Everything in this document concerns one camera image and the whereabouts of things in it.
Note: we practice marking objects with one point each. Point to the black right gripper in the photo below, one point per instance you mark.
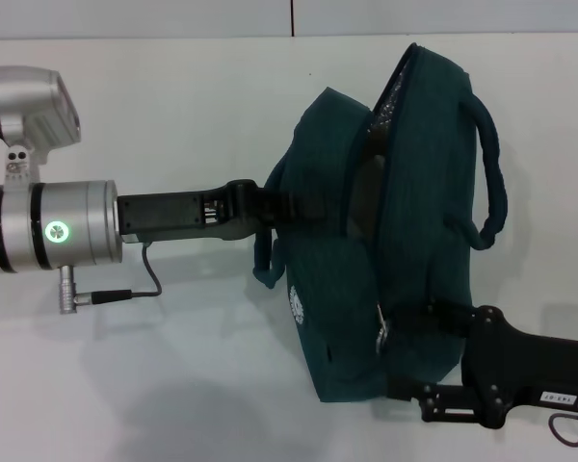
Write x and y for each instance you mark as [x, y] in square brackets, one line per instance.
[520, 356]

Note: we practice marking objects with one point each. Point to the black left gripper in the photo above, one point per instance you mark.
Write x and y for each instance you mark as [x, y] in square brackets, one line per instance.
[173, 212]

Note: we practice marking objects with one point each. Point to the dark teal insulated lunch bag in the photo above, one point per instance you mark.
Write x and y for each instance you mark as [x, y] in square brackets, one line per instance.
[414, 240]

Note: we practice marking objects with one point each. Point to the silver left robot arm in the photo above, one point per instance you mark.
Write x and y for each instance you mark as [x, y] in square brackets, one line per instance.
[53, 226]

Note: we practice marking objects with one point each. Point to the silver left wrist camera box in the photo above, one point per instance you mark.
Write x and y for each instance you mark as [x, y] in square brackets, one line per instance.
[34, 110]

